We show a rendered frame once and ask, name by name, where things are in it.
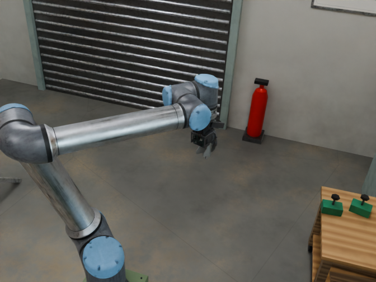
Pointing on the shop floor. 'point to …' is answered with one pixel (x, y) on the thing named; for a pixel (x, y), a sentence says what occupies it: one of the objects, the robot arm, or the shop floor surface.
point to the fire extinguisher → (257, 113)
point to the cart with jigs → (344, 238)
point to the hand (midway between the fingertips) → (207, 155)
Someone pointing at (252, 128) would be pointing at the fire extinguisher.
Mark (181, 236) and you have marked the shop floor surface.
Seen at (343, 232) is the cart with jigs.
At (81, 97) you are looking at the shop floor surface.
